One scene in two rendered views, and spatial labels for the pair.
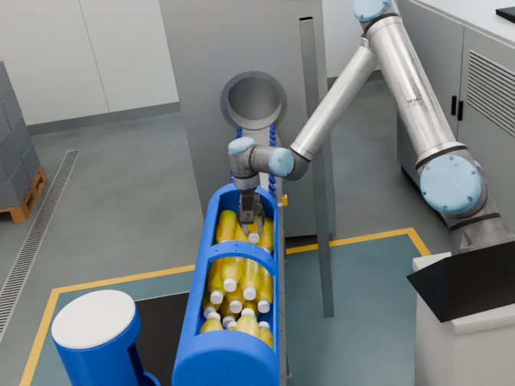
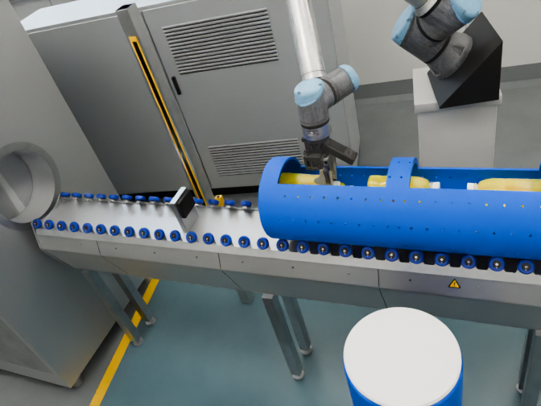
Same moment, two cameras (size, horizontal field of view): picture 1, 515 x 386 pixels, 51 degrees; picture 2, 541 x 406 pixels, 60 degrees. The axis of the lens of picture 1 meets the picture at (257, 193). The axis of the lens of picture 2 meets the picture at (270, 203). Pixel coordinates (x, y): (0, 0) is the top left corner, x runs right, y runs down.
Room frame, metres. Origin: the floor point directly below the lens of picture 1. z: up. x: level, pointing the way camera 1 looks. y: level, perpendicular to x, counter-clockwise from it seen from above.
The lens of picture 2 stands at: (1.32, 1.26, 2.09)
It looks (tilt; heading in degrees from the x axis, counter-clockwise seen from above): 38 degrees down; 295
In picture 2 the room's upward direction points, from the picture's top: 17 degrees counter-clockwise
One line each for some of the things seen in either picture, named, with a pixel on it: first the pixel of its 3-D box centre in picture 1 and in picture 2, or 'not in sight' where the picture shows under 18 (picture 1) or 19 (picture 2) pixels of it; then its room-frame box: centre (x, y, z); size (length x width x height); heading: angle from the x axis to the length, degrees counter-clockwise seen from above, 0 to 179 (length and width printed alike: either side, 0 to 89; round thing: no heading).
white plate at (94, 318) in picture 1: (93, 317); (400, 354); (1.42, 0.61, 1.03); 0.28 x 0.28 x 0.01
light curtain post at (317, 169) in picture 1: (319, 188); (200, 186); (2.39, -0.31, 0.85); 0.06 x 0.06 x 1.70; 84
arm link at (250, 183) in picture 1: (245, 179); (315, 129); (1.67, 0.04, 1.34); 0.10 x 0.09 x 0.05; 84
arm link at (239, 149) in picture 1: (244, 157); (311, 103); (1.67, 0.03, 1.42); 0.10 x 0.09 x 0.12; 54
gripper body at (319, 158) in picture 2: (249, 198); (318, 150); (1.68, 0.03, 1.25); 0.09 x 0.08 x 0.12; 174
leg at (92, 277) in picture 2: not in sight; (114, 308); (2.96, 0.03, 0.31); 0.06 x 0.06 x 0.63; 84
